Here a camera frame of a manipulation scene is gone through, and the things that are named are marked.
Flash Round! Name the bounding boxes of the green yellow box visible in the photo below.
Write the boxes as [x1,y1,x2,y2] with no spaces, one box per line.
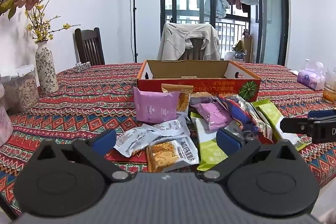
[234,40,246,53]

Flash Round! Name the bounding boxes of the green white snack packet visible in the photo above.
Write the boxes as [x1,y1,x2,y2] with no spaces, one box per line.
[190,112,230,172]

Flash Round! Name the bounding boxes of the beige jacket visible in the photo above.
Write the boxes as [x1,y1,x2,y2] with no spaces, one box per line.
[157,22,221,61]

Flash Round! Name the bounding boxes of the yellow flower branches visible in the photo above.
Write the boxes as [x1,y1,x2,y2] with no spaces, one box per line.
[25,0,81,44]

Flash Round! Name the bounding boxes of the crumpled white snack packet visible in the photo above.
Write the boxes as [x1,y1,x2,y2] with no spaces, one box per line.
[114,126,164,157]

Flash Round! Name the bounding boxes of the orange cracker packet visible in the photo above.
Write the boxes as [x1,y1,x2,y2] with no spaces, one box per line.
[161,84,193,116]

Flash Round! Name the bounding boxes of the pale pink vase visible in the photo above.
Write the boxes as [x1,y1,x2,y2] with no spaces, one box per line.
[0,82,14,146]

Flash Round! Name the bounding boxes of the tan snack packet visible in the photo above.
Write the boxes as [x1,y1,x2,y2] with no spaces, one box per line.
[190,91,214,99]

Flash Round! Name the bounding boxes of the wooden balcony cabinet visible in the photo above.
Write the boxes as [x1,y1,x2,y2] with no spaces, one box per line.
[244,35,254,63]

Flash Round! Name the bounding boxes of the clear plastic container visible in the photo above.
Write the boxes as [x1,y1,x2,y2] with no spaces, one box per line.
[0,64,40,112]

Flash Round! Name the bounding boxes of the white printed snack packet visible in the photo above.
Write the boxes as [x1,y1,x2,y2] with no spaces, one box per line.
[155,115,191,138]

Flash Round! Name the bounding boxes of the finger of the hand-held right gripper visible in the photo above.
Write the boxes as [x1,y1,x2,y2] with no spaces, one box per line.
[280,118,314,133]
[308,109,336,120]

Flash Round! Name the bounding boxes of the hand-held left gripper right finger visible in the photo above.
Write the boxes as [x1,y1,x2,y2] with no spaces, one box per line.
[202,129,313,182]

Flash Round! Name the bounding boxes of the black floor lamp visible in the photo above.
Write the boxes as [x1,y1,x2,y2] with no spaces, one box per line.
[128,0,145,63]

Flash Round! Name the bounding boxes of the large purple snack packet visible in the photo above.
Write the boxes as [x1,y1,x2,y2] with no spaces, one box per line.
[133,87,181,124]

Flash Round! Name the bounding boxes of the black sliding glass door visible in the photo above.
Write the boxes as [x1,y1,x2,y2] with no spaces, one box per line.
[160,0,291,66]

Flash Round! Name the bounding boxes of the balcony railing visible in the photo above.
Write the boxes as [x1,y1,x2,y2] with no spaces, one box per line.
[165,17,250,53]

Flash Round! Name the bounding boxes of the glass cup with drink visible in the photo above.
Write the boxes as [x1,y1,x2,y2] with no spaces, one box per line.
[322,69,336,104]

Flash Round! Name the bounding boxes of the pink white-print snack packet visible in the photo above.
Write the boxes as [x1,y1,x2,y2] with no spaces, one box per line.
[193,102,234,131]

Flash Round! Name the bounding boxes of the red blue snack packet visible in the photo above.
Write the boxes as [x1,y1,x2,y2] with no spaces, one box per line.
[218,97,260,136]

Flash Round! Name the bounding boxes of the small floral box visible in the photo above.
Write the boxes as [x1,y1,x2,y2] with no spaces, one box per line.
[73,62,91,72]

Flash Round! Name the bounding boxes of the floral ceramic vase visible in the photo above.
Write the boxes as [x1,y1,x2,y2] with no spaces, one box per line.
[35,41,59,95]

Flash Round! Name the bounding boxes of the dark wooden chair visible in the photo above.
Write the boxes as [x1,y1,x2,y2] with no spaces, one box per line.
[185,38,210,60]
[75,27,105,66]

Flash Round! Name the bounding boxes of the white-label cracker packet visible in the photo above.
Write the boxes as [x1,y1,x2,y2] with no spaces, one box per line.
[146,136,200,173]

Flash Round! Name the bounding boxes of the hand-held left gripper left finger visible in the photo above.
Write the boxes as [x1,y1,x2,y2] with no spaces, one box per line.
[22,130,133,183]

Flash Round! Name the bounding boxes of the purple tissue pack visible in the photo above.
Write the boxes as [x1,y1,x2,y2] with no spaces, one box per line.
[298,59,326,91]

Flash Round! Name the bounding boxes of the silver snack packet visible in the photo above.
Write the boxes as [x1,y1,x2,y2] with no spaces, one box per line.
[238,101,273,140]

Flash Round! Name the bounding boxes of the red cardboard box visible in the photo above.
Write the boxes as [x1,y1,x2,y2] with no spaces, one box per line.
[136,59,261,104]

